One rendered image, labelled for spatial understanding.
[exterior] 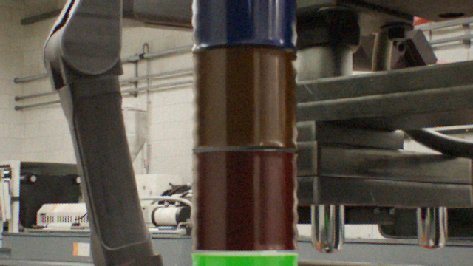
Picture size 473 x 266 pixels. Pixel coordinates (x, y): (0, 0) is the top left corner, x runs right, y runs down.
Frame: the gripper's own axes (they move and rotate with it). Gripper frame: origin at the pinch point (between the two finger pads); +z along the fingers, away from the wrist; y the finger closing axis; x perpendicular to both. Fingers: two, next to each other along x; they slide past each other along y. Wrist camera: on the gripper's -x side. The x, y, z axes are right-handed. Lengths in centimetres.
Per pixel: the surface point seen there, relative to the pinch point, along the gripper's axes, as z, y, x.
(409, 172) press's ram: 22.2, -18.9, 31.7
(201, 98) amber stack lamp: 34, -42, 48
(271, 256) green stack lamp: 37, -38, 51
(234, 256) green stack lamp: 36, -39, 51
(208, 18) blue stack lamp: 34, -44, 45
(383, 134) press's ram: 19.8, -20.5, 30.1
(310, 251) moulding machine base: -379, 362, -179
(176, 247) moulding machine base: -519, 371, -159
